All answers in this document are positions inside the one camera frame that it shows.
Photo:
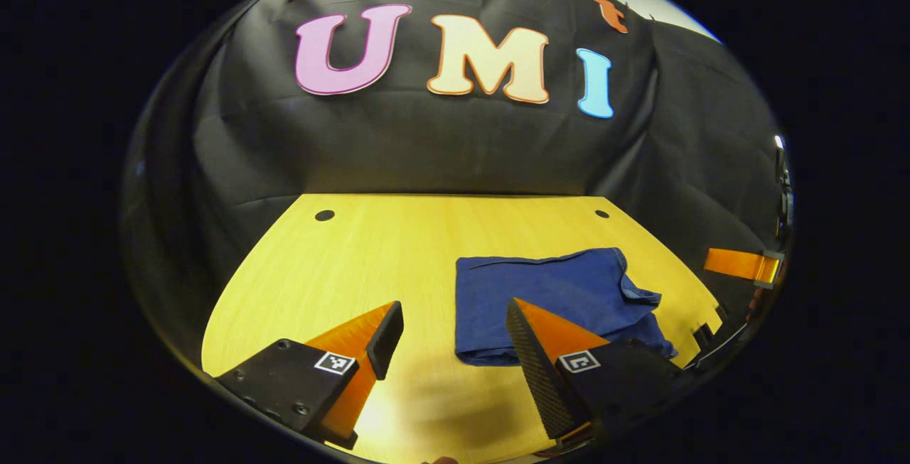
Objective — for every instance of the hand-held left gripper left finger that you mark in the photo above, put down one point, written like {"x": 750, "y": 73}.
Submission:
{"x": 387, "y": 340}

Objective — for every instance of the blue denim jeans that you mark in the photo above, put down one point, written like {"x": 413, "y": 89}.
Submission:
{"x": 540, "y": 293}

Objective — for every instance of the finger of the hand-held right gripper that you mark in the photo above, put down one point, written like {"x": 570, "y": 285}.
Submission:
{"x": 739, "y": 263}

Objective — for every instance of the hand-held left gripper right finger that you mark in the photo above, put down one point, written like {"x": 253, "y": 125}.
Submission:
{"x": 530, "y": 364}

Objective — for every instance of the black backdrop cloth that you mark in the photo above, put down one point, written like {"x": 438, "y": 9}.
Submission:
{"x": 426, "y": 144}

